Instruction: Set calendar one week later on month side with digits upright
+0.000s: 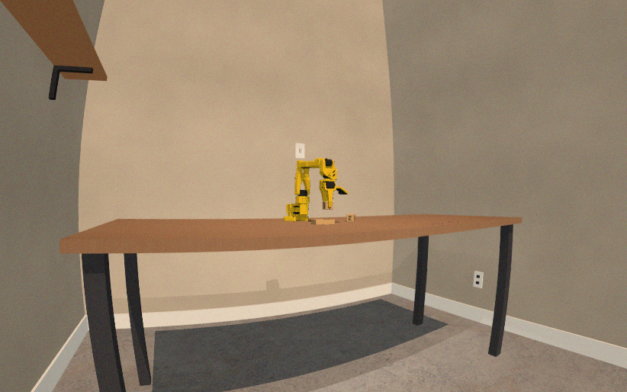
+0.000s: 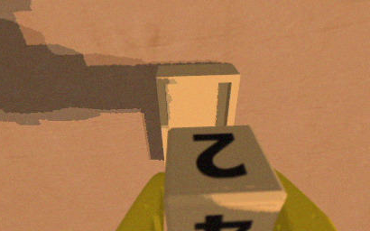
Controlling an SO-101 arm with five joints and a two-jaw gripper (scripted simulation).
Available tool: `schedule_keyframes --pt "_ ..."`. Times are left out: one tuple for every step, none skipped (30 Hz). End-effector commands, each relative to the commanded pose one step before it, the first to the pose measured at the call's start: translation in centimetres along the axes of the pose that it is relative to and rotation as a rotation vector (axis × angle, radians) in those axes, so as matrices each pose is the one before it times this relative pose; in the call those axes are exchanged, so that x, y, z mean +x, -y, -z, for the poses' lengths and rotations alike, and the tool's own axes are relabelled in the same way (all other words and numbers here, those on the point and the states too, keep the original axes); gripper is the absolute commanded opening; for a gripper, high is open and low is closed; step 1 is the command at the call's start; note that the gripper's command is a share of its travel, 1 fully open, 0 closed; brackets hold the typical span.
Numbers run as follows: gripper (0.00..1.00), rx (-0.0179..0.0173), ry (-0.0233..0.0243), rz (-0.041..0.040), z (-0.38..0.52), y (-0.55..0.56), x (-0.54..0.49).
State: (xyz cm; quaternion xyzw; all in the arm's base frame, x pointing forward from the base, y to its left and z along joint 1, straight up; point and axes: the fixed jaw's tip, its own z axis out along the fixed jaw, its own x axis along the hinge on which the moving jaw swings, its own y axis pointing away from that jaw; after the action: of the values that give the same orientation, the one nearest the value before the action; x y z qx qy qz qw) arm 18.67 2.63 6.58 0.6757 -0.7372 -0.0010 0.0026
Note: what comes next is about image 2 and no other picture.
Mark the tan number cube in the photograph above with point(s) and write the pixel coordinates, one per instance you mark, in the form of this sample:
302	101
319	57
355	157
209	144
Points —
219	178

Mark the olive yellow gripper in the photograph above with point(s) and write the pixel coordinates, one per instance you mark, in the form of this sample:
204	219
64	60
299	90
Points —
298	212

